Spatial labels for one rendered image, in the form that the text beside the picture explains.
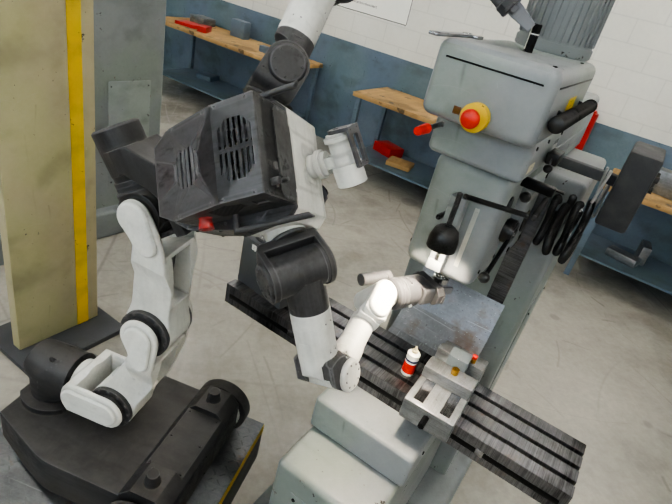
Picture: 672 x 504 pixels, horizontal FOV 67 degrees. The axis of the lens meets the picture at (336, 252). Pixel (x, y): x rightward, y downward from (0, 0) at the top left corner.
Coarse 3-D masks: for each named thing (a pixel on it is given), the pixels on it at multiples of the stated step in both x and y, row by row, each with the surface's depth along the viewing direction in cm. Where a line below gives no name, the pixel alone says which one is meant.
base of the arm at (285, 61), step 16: (272, 48) 105; (288, 48) 106; (272, 64) 105; (288, 64) 106; (304, 64) 107; (256, 80) 106; (272, 80) 106; (288, 80) 106; (304, 80) 108; (272, 96) 109; (288, 96) 107
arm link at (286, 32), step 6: (282, 30) 111; (288, 30) 111; (294, 30) 110; (276, 36) 114; (282, 36) 111; (288, 36) 110; (294, 36) 111; (300, 36) 111; (306, 36) 111; (300, 42) 111; (306, 42) 112; (312, 42) 113; (306, 48) 112; (312, 48) 114
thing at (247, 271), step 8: (248, 240) 176; (256, 240) 176; (264, 240) 174; (248, 248) 178; (256, 248) 175; (248, 256) 179; (240, 264) 183; (248, 264) 180; (256, 264) 177; (240, 272) 184; (248, 272) 181; (240, 280) 185; (248, 280) 182; (256, 280) 179; (256, 288) 180; (272, 304) 177; (280, 304) 175
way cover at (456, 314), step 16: (432, 272) 191; (464, 288) 185; (416, 304) 192; (448, 304) 187; (464, 304) 185; (480, 304) 183; (496, 304) 181; (400, 320) 191; (416, 320) 189; (432, 320) 188; (448, 320) 186; (464, 320) 184; (480, 320) 182; (496, 320) 180; (416, 336) 187; (432, 336) 186; (448, 336) 184; (464, 336) 183; (480, 336) 182; (432, 352) 183; (480, 352) 180
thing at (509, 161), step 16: (448, 128) 120; (432, 144) 124; (448, 144) 122; (464, 144) 120; (480, 144) 118; (496, 144) 116; (512, 144) 114; (544, 144) 120; (464, 160) 121; (480, 160) 119; (496, 160) 117; (512, 160) 115; (528, 160) 113; (544, 160) 131; (512, 176) 116
